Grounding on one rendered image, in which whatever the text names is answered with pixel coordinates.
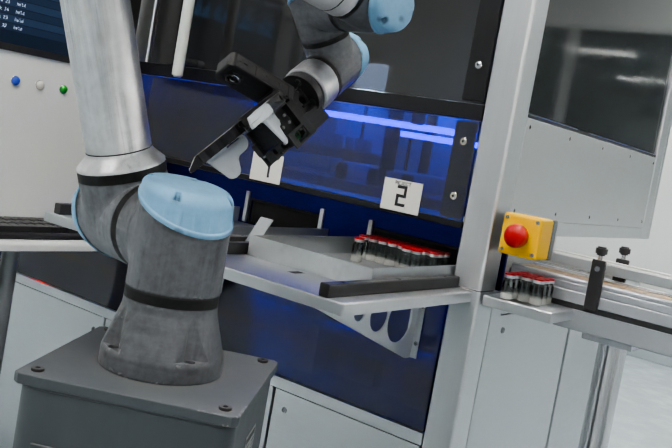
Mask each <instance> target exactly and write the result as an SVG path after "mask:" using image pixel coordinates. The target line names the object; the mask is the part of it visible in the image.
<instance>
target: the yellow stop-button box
mask: <svg viewBox="0 0 672 448"><path fill-rule="evenodd" d="M512 224H520V225H522V226H524V227H525V228H526V229H527V231H528V234H529V237H528V241H527V243H526V244H525V245H524V246H522V247H520V248H513V247H510V246H508V245H507V244H506V242H505V241H504V231H505V229H506V228H507V227H508V226H509V225H512ZM557 224H558V221H557V220H553V219H548V218H543V217H539V216H534V215H529V214H524V213H513V212H506V213H505V216H504V222H503V227H502V232H501V238H500V243H499V248H498V251H499V252H500V253H504V254H508V255H513V256H517V257H521V258H525V259H529V260H551V256H552V250H553V245H554V240H555V235H556V230H557Z"/></svg>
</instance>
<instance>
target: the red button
mask: <svg viewBox="0 0 672 448"><path fill-rule="evenodd" d="M528 237H529V234H528V231H527V229H526V228H525V227H524V226H522V225H520V224H512V225H509V226H508V227H507V228H506V229H505V231H504V241H505V242H506V244H507V245H508V246H510V247H513V248H520V247H522V246H524V245H525V244H526V243H527V241H528Z"/></svg>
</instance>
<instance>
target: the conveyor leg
mask: <svg viewBox="0 0 672 448"><path fill-rule="evenodd" d="M582 338H583V339H587V340H590V341H594V342H597V343H599V344H598V349H597V354H596V359H595V364H594V369H593V374H592V380H591V385H590V390H589V395H588V400H587V405H586V410H585V415H584V420H583V425H582V430H581V435H580V440H579V445H578V448H608V444H609V439H610V434H611V429H612V424H613V419H614V414H615V409H616V404H617V399H618V394H619V389H620V384H621V379H622V374H623V369H624V364H625V359H626V354H627V351H629V352H632V351H635V350H638V349H639V348H635V347H632V346H628V345H624V344H621V343H617V342H614V341H610V340H607V339H603V338H599V337H596V336H592V335H589V334H585V333H582Z"/></svg>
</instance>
